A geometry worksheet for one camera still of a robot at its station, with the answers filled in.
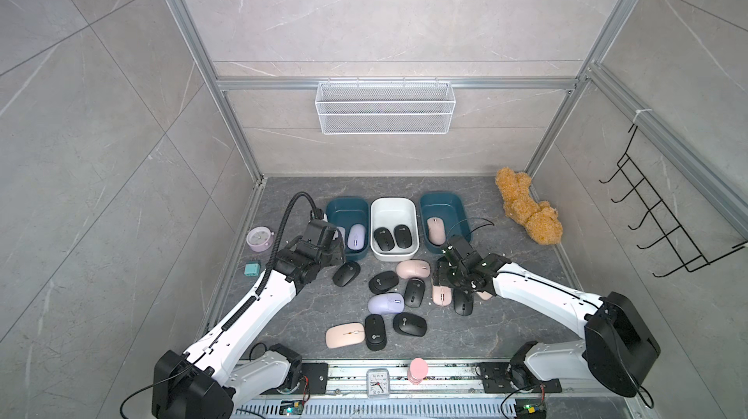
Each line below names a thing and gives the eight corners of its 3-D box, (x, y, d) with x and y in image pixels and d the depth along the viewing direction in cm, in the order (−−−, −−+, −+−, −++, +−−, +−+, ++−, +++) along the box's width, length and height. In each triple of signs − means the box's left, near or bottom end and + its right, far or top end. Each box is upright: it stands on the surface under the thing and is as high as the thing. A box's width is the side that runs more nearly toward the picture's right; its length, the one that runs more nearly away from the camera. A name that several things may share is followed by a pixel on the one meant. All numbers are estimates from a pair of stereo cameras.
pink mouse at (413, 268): (396, 278, 93) (396, 275, 91) (395, 262, 96) (396, 259, 94) (430, 278, 93) (431, 275, 91) (428, 262, 96) (429, 259, 94)
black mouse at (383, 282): (373, 297, 89) (373, 294, 87) (366, 282, 92) (365, 278, 90) (400, 284, 92) (401, 281, 90) (392, 269, 95) (392, 266, 93)
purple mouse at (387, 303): (367, 313, 86) (367, 309, 84) (368, 297, 89) (367, 293, 87) (404, 313, 86) (405, 310, 84) (403, 297, 89) (404, 293, 87)
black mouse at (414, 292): (404, 307, 87) (405, 305, 85) (403, 280, 92) (403, 278, 90) (426, 307, 87) (427, 305, 85) (423, 280, 92) (424, 278, 90)
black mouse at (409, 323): (391, 329, 83) (391, 326, 81) (394, 313, 86) (394, 309, 84) (424, 338, 82) (426, 334, 79) (426, 321, 85) (428, 317, 82)
